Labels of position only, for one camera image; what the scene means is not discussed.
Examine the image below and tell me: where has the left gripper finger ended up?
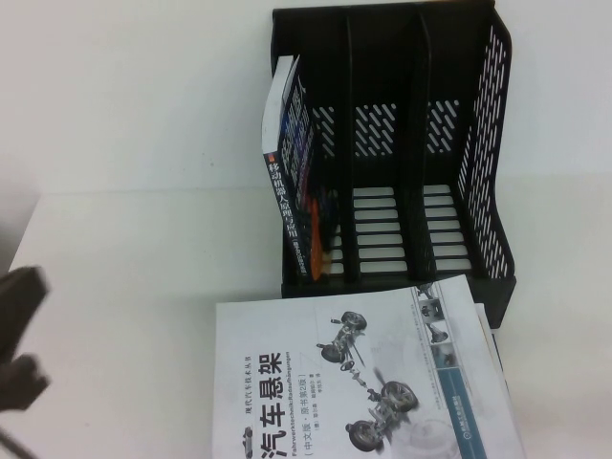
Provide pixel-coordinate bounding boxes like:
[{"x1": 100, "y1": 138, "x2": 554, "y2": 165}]
[
  {"x1": 0, "y1": 352, "x2": 50, "y2": 413},
  {"x1": 0, "y1": 265, "x2": 53, "y2": 370}
]

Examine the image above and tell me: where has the dark mobile robot book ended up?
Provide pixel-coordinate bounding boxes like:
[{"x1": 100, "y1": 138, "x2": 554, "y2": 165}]
[{"x1": 260, "y1": 54, "x2": 337, "y2": 284}]

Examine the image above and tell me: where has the white car suspension book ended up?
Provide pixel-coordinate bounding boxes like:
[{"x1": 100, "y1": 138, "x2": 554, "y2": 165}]
[{"x1": 214, "y1": 274, "x2": 523, "y2": 459}]

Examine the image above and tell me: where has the black plastic book stand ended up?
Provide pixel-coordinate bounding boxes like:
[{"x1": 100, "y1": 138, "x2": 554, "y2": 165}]
[{"x1": 267, "y1": 7, "x2": 520, "y2": 331}]

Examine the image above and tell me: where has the thin white book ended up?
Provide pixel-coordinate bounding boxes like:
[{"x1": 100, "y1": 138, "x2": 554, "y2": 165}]
[{"x1": 488, "y1": 333, "x2": 509, "y2": 386}]

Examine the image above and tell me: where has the white books stack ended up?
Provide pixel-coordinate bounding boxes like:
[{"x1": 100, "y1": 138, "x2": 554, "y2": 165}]
[{"x1": 470, "y1": 300, "x2": 494, "y2": 339}]

